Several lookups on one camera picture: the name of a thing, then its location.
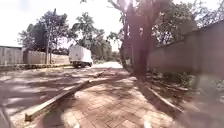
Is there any brown dirt verge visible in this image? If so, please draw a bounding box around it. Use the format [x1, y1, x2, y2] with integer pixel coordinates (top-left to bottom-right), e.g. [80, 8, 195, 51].
[133, 71, 224, 128]

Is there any red brick path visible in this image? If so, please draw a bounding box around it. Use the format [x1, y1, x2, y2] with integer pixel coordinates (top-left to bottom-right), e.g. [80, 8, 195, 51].
[33, 66, 188, 128]

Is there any pale kerb beside dirt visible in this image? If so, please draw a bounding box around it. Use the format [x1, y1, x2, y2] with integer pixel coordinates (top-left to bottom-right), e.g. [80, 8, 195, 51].
[145, 85, 185, 115]

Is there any grey panel wall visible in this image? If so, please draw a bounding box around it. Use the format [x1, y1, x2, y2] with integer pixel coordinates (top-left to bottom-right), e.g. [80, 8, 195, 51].
[0, 45, 72, 66]

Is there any grey paved road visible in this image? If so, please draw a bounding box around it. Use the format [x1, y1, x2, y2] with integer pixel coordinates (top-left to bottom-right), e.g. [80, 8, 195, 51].
[0, 60, 124, 128]

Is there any white box truck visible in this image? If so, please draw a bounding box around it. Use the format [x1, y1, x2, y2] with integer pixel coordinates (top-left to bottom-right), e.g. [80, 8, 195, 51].
[67, 44, 95, 69]

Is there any low green hedge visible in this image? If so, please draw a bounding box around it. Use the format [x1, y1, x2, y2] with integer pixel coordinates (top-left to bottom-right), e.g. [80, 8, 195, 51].
[146, 68, 199, 90]

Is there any cluster of trees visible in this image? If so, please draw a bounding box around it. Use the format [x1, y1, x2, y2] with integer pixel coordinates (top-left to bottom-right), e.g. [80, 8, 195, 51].
[17, 8, 116, 63]

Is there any concrete kerb beside road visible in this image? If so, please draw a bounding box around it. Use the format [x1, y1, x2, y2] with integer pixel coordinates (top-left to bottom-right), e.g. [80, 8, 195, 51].
[24, 77, 113, 123]

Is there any grass strip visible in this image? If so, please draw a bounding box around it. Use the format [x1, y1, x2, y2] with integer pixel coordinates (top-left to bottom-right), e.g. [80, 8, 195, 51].
[0, 62, 73, 72]

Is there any row of tall trees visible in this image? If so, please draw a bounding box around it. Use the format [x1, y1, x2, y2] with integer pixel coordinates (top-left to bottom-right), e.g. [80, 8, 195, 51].
[105, 0, 224, 82]

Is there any pole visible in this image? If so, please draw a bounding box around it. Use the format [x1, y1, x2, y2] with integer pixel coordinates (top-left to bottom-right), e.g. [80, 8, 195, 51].
[44, 19, 52, 66]

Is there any brick boundary wall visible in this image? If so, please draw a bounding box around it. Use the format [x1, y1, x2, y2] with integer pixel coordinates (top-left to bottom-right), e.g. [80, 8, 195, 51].
[146, 19, 224, 78]

